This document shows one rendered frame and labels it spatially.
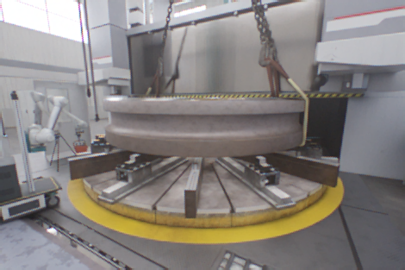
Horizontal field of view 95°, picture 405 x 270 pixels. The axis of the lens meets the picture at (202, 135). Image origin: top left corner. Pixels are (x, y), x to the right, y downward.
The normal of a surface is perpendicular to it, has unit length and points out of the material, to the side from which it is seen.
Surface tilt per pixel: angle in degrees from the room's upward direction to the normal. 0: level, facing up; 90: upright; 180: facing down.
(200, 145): 90
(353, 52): 90
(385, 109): 90
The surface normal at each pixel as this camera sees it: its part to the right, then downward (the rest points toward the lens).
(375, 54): -0.47, 0.16
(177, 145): -0.18, 0.18
